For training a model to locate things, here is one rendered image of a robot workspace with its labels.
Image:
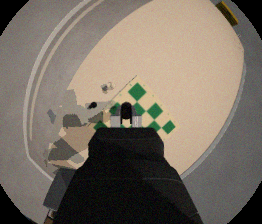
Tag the black pawn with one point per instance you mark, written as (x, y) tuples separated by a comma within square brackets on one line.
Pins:
[(93, 105)]

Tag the green and cream chessboard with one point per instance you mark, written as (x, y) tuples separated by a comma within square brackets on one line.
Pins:
[(153, 111)]

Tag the black chess king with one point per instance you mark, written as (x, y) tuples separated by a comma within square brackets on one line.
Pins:
[(126, 112)]

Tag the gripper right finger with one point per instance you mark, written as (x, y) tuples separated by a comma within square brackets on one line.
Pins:
[(135, 119)]

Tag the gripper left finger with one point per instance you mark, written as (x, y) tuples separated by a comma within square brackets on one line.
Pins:
[(116, 119)]

